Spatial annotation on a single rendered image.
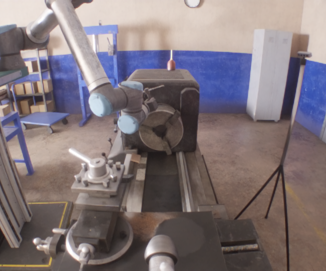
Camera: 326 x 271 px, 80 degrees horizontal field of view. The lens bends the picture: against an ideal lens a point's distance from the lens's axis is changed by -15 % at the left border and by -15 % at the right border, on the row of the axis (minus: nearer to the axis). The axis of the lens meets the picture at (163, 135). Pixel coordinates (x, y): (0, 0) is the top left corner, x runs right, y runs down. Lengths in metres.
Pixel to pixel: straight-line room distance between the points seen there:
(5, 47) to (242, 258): 1.61
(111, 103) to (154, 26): 3.93
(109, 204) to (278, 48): 4.31
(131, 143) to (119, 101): 0.74
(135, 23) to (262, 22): 2.59
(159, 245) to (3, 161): 1.35
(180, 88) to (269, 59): 3.39
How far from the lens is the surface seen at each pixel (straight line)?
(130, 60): 4.73
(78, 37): 0.92
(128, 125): 0.95
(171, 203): 1.32
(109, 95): 0.82
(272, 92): 4.80
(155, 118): 1.25
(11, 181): 1.80
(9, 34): 1.55
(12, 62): 1.54
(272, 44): 4.64
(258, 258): 0.94
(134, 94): 0.90
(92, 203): 0.84
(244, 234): 1.00
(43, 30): 1.46
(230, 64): 4.91
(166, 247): 0.59
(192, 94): 1.38
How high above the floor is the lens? 1.60
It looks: 25 degrees down
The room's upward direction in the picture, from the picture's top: straight up
